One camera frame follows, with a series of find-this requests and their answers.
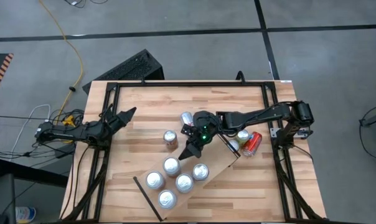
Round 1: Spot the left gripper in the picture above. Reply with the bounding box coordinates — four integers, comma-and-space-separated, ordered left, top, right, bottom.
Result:
96, 107, 137, 141

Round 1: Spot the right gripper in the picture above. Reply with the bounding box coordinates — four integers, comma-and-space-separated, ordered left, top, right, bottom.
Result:
177, 110, 222, 161

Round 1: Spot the silver Diet Coke can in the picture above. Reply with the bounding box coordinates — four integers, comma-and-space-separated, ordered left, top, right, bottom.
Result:
179, 111, 195, 127
162, 129, 179, 151
157, 189, 178, 210
162, 156, 182, 178

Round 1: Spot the pale green Sanzo can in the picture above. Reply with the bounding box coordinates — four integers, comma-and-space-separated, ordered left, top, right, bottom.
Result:
236, 129, 251, 146

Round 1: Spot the red soda can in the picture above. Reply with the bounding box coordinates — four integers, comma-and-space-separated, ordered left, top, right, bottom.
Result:
241, 131, 263, 157

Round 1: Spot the wooden shelf board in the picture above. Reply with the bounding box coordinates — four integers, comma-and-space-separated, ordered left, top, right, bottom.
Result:
134, 132, 241, 222

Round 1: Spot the yellow power plug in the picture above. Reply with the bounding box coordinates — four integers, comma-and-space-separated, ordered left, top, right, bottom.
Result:
62, 114, 77, 127

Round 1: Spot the white and blue bottle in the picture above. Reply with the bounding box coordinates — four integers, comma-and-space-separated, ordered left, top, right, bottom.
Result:
15, 206, 37, 223

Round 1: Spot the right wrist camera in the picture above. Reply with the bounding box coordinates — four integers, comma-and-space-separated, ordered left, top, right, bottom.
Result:
181, 123, 197, 137

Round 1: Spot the black table frame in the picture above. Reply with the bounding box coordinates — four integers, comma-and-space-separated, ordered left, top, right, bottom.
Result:
59, 79, 329, 223

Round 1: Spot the yellow extension cable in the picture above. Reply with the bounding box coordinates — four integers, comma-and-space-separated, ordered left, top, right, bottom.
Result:
38, 0, 85, 125

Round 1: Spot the white cable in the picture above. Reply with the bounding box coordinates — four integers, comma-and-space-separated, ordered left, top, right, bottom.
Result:
12, 104, 52, 153

